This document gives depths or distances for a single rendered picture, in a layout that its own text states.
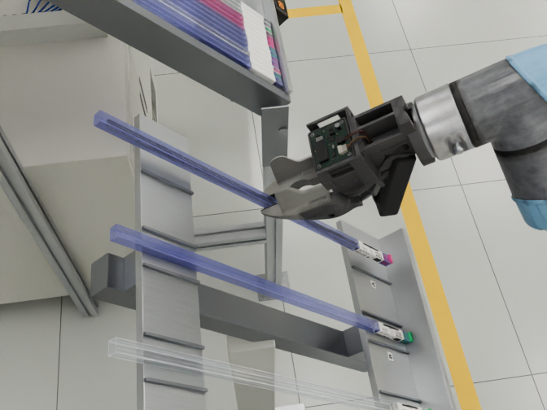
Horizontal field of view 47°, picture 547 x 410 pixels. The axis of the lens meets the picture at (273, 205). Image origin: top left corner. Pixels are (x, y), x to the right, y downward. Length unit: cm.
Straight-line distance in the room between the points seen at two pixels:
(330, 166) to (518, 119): 19
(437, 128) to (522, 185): 11
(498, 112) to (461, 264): 123
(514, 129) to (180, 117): 157
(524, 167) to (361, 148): 17
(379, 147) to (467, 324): 116
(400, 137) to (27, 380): 132
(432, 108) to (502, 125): 7
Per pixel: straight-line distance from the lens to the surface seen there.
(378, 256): 93
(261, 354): 83
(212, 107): 215
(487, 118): 68
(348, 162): 67
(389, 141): 68
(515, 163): 71
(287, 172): 76
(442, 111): 68
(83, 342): 178
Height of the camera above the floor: 159
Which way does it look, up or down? 57 degrees down
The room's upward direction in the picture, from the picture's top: straight up
